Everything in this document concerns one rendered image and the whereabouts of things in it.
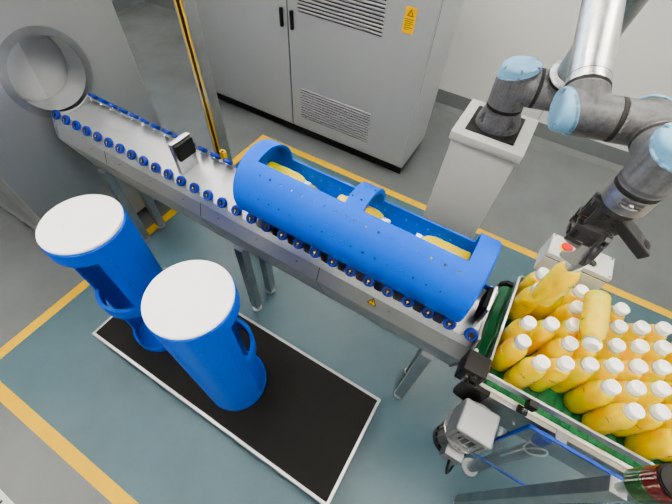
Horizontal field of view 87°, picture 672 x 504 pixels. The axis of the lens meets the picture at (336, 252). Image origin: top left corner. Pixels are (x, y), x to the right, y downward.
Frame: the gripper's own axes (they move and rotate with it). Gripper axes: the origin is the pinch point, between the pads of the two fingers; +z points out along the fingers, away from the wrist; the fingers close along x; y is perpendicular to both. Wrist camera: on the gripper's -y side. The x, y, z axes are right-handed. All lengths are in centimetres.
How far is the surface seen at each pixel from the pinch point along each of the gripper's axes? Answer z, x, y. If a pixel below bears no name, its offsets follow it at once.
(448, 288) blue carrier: 14.1, 15.4, 24.3
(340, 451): 115, 53, 30
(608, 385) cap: 21.8, 14.2, -23.2
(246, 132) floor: 130, -123, 238
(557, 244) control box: 20.3, -26.5, -1.1
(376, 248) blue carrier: 13, 15, 48
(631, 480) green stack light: 11.8, 39.3, -24.4
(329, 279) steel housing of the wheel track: 43, 16, 63
